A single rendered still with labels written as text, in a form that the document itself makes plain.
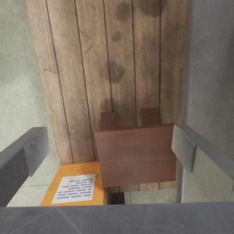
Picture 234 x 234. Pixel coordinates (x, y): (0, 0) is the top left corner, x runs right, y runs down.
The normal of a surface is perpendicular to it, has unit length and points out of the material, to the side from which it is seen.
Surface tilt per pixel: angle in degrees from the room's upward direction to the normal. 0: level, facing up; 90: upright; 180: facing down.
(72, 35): 0
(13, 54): 0
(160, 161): 0
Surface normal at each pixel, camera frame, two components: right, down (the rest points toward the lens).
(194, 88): -0.49, 0.29
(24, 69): 0.03, 0.30
